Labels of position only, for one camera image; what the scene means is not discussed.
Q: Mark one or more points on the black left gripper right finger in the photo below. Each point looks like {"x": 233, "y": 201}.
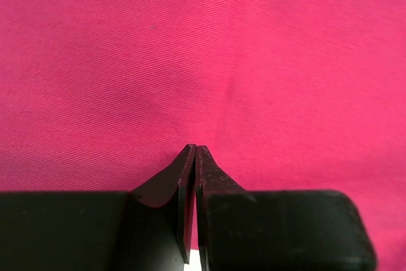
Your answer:
{"x": 240, "y": 229}

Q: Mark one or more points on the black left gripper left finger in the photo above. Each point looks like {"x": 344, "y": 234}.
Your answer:
{"x": 148, "y": 228}

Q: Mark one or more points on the pink trousers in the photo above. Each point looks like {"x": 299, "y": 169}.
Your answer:
{"x": 285, "y": 93}

